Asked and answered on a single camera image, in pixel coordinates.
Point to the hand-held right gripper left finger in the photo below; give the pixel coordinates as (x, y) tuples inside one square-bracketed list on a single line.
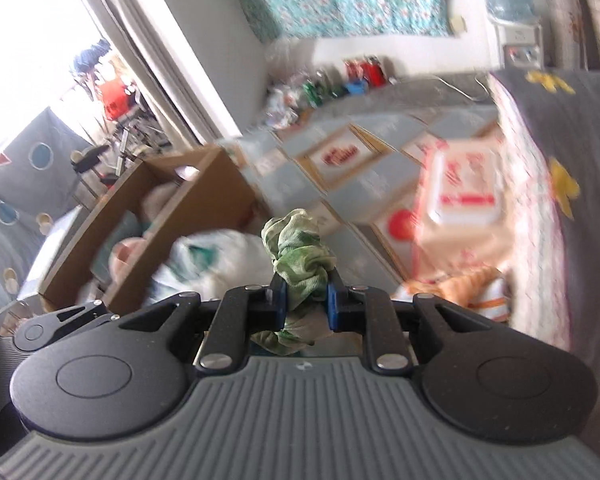
[(279, 305)]

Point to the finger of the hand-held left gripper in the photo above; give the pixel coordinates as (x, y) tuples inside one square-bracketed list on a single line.
[(106, 316)]

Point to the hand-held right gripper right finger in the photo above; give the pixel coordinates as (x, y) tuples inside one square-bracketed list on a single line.
[(336, 307)]

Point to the green scrunchie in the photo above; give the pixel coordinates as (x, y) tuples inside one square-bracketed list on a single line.
[(300, 255)]

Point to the cardboard box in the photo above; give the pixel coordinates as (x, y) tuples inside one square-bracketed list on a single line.
[(200, 195)]

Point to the teal towel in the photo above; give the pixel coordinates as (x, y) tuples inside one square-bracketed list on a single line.
[(117, 245)]

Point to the white plastic bag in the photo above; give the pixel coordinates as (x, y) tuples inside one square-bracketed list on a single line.
[(220, 255)]

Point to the orange striped cloth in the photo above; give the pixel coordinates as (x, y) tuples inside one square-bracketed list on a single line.
[(460, 290)]

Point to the grey circle print cloth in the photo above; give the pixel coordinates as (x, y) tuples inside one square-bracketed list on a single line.
[(25, 170)]

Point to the orange wet wipes pack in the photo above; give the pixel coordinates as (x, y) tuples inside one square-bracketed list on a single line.
[(460, 195)]

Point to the green bottle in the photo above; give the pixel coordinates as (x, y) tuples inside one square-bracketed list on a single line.
[(312, 91)]

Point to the clear plastic bag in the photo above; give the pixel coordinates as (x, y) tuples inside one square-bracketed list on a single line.
[(290, 85)]

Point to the red hanging garment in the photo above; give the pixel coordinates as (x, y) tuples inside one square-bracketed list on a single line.
[(117, 92)]

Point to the blue hanging garment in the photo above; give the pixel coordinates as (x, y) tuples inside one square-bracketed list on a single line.
[(90, 57)]

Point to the grey quilt with yellow prints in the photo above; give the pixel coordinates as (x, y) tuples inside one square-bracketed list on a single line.
[(580, 160)]

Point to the water dispenser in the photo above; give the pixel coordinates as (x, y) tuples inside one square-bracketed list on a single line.
[(520, 42)]

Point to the beige wall socket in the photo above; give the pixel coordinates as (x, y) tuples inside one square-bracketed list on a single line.
[(458, 26)]

